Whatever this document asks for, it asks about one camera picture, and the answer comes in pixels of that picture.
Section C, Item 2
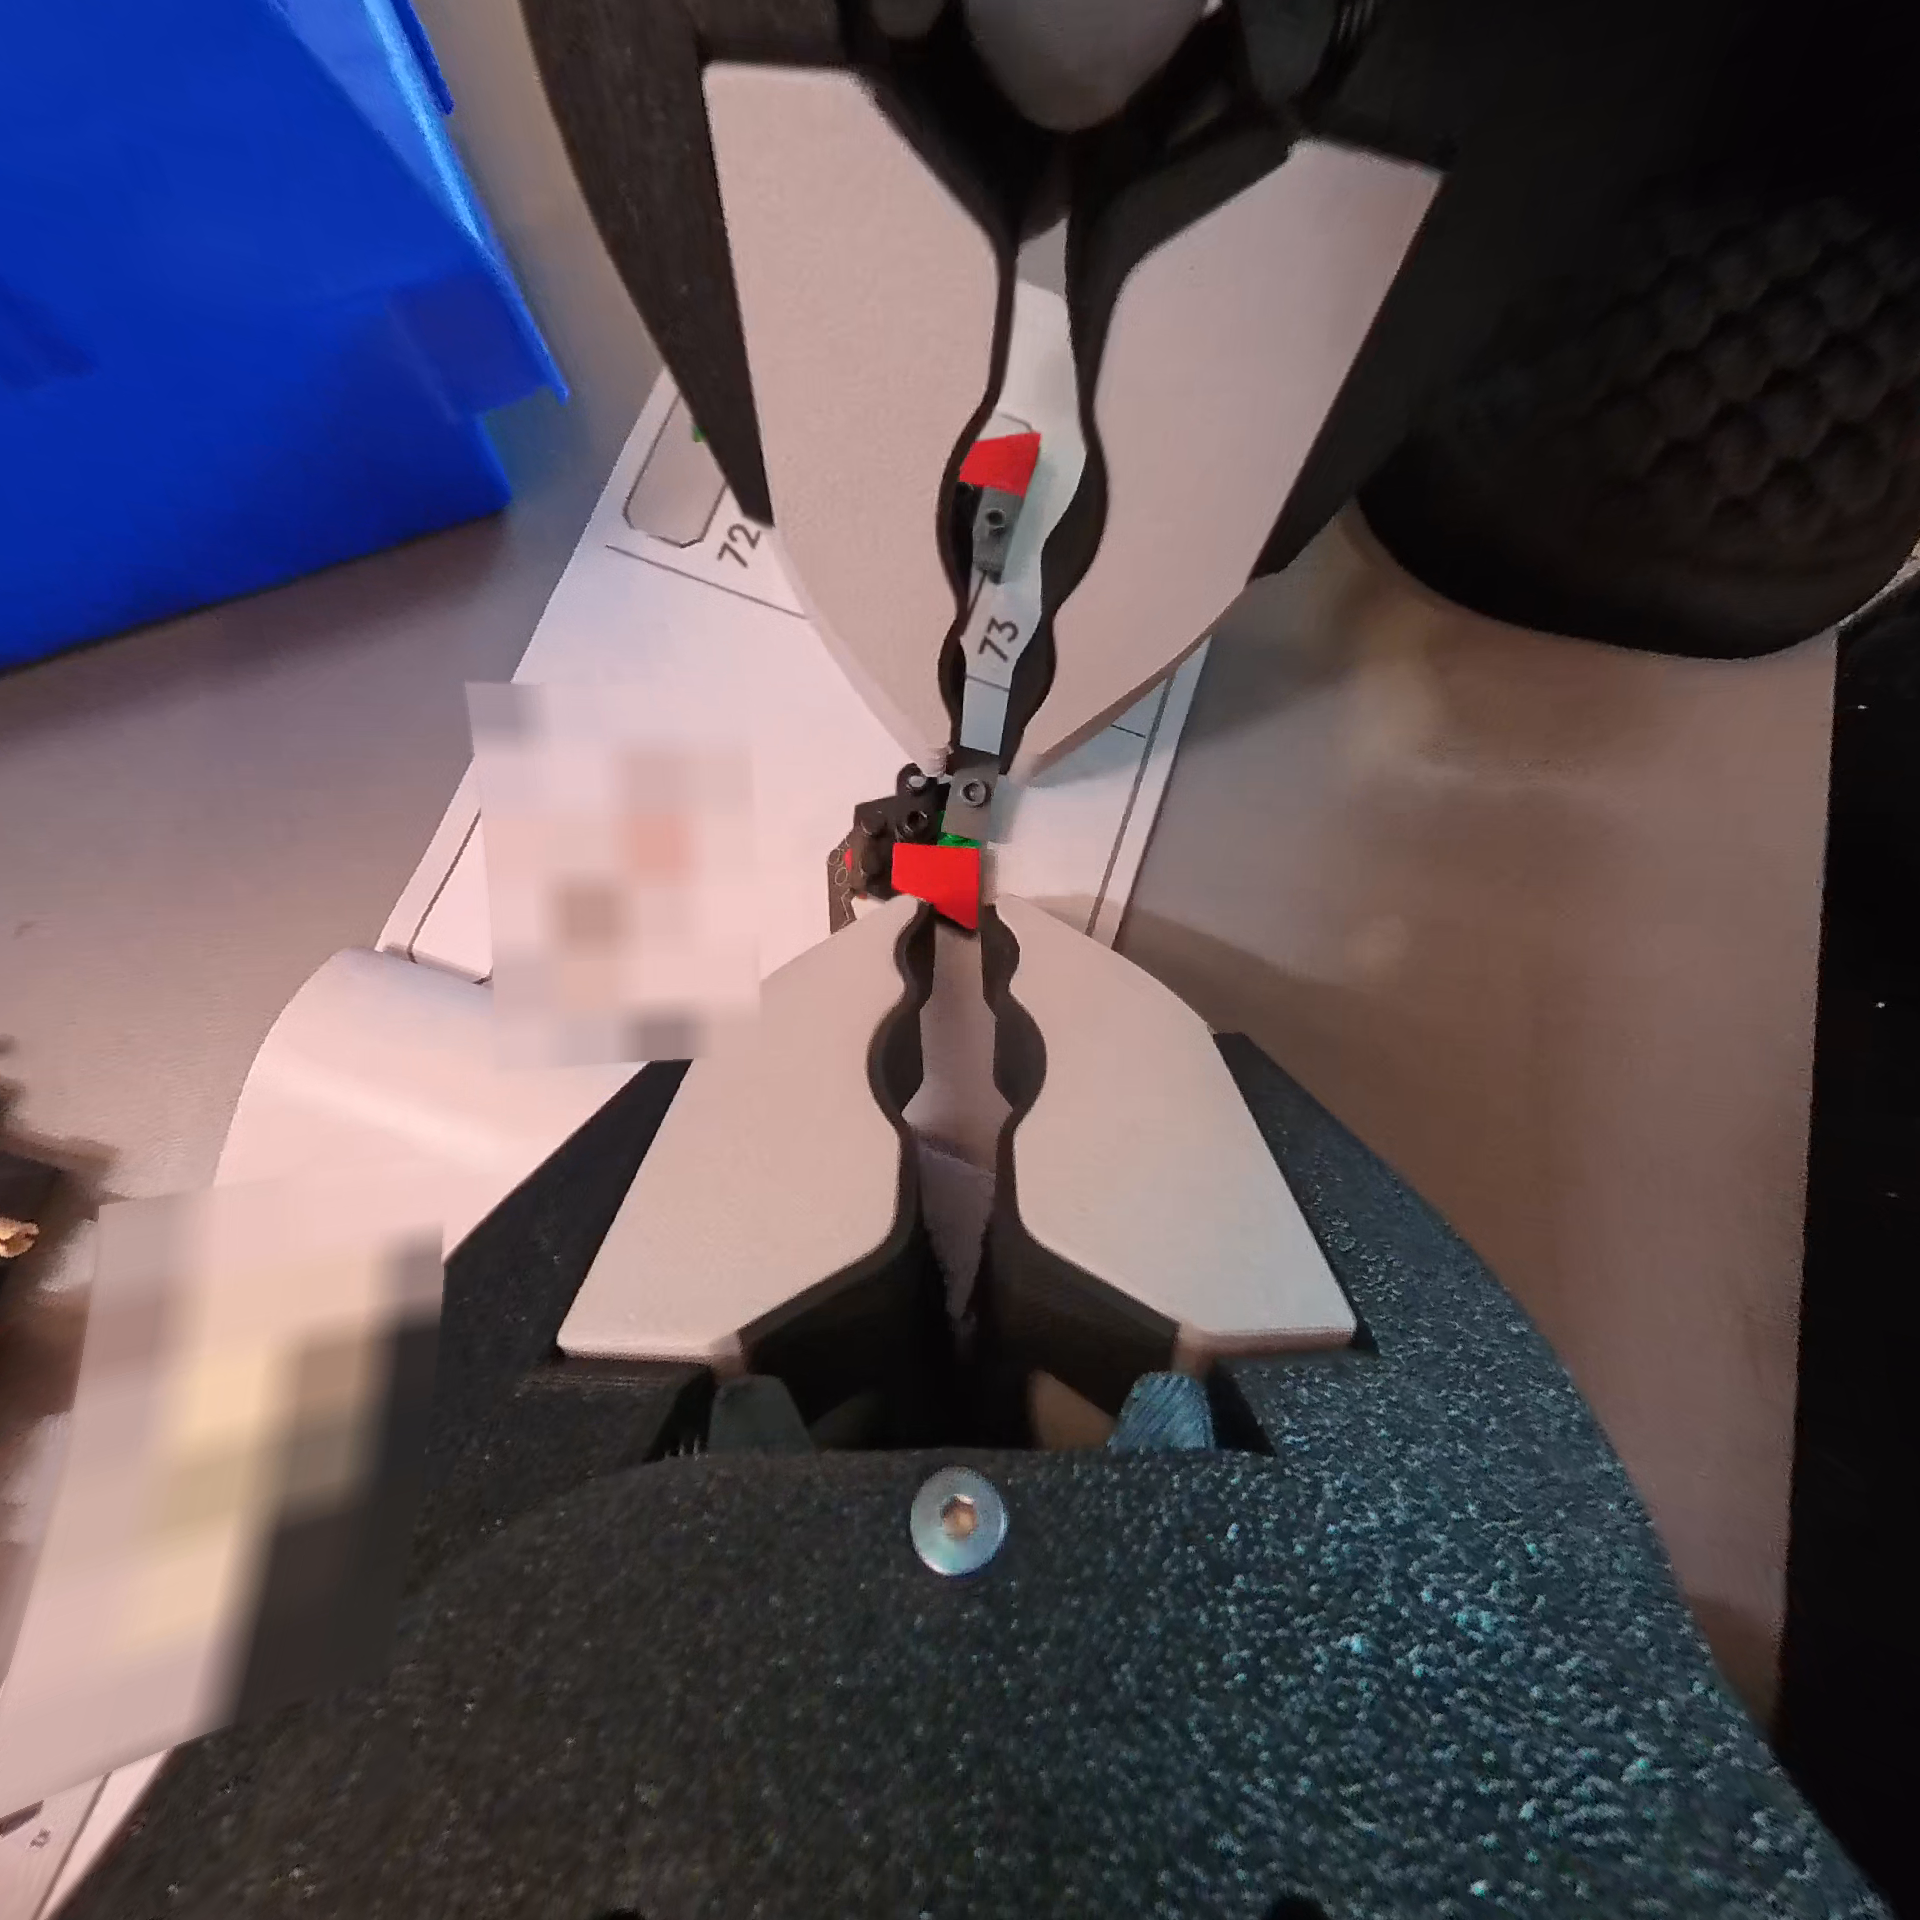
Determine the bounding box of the toy brick instruction booklet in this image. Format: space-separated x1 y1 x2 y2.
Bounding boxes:
0 369 1218 1920

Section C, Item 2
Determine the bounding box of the red and black toy brick assembly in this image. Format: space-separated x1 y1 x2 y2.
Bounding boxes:
826 761 1007 933

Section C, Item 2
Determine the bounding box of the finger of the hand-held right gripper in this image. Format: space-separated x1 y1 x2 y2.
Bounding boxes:
1017 101 1449 780
700 63 1024 749

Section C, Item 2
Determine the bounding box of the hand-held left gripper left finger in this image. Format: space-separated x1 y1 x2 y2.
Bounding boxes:
558 895 927 1371

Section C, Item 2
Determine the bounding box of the black panel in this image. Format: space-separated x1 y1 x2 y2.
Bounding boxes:
1785 593 1920 1817

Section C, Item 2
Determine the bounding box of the blue plastic bin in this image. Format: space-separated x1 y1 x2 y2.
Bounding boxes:
0 0 572 674

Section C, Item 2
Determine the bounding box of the pile of toy bricks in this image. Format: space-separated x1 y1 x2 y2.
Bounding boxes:
0 1037 122 1305

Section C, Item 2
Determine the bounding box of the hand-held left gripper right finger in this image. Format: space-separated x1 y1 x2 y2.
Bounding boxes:
982 895 1360 1345

